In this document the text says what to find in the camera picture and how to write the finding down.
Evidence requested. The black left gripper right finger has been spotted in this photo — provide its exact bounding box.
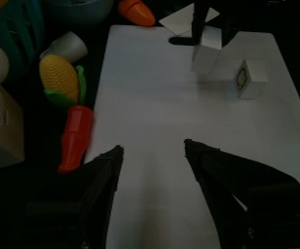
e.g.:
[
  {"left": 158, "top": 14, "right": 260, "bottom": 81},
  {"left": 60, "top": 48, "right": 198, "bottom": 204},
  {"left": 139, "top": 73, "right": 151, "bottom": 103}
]
[{"left": 182, "top": 138, "right": 300, "bottom": 249}]

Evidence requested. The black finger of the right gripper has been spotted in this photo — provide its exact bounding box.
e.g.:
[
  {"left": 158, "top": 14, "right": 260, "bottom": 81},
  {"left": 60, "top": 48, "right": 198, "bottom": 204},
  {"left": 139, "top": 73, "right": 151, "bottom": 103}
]
[
  {"left": 219, "top": 9, "right": 244, "bottom": 48},
  {"left": 190, "top": 0, "right": 211, "bottom": 47}
]

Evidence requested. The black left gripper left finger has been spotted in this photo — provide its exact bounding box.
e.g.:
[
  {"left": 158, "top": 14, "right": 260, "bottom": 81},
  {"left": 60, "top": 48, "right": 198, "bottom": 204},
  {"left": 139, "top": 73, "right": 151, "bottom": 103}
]
[{"left": 8, "top": 144, "right": 124, "bottom": 249}]

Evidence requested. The white sushi piece coloured centre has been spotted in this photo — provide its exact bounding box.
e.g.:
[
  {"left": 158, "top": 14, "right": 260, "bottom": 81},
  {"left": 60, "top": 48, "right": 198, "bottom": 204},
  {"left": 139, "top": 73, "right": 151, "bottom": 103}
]
[{"left": 232, "top": 58, "right": 270, "bottom": 101}]

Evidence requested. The grey-blue bowl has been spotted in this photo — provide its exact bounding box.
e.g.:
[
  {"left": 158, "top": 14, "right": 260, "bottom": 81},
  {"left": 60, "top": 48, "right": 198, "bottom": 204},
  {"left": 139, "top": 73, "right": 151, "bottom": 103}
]
[{"left": 40, "top": 0, "right": 115, "bottom": 29}]

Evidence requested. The orange toy carrot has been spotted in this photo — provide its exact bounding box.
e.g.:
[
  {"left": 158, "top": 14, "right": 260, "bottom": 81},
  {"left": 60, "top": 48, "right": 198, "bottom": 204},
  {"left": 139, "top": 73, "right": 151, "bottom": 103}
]
[{"left": 116, "top": 0, "right": 158, "bottom": 28}]

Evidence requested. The red toy sausage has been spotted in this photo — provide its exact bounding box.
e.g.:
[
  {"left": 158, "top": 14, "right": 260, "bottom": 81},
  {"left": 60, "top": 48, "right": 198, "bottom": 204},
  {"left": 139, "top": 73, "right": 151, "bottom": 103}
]
[{"left": 56, "top": 104, "right": 95, "bottom": 175}]

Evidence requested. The white rectangular mat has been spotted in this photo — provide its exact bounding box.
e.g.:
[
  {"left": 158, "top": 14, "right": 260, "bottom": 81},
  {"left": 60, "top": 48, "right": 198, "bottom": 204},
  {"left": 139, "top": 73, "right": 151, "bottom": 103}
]
[{"left": 83, "top": 23, "right": 300, "bottom": 249}]

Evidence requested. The white toy cup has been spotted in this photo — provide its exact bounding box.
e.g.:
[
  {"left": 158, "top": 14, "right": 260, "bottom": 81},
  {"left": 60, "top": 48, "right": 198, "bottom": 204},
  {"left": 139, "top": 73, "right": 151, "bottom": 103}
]
[{"left": 39, "top": 30, "right": 88, "bottom": 64}]

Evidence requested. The yellow toy corn green husk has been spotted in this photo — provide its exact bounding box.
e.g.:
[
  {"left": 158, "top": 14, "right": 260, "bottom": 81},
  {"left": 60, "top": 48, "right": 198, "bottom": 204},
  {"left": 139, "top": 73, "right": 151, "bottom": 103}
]
[{"left": 37, "top": 53, "right": 87, "bottom": 110}]

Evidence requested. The teal plastic basket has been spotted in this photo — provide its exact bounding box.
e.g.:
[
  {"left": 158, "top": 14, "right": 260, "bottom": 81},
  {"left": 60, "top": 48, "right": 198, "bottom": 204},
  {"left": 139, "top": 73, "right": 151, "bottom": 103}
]
[{"left": 0, "top": 0, "right": 45, "bottom": 84}]

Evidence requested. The white round plate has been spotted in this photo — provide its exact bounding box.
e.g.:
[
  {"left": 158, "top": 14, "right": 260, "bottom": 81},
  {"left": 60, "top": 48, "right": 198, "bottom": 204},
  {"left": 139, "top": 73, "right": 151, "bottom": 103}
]
[{"left": 0, "top": 45, "right": 11, "bottom": 84}]

